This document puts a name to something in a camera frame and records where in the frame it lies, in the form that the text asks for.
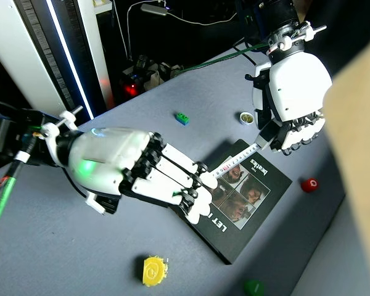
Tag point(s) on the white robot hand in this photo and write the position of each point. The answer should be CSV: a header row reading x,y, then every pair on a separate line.
x,y
111,154
296,86

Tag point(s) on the grey tape measure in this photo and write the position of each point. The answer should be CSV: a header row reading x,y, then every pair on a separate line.
x,y
266,137

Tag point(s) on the black Let It Be book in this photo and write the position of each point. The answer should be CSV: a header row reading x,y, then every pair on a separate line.
x,y
259,222

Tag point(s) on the small toy soup bowl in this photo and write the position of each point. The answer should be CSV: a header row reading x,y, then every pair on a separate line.
x,y
246,118

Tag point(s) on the black device with red light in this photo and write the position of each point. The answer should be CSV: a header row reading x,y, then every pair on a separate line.
x,y
131,90

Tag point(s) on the green and blue toy brick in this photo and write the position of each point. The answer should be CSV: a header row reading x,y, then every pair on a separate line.
x,y
182,119

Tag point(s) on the pale upright board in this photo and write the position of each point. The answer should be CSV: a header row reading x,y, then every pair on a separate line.
x,y
357,154

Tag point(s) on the grey table cloth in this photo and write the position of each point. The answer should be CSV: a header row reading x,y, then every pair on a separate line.
x,y
80,246

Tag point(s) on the red cylinder block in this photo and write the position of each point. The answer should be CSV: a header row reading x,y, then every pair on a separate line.
x,y
309,185

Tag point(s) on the yellow spiral toy block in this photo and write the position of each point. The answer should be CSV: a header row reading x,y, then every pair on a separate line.
x,y
153,271

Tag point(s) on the grey power adapter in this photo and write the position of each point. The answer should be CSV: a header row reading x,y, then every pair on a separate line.
x,y
153,10

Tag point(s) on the green cylinder block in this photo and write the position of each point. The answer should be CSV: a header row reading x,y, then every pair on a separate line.
x,y
253,288

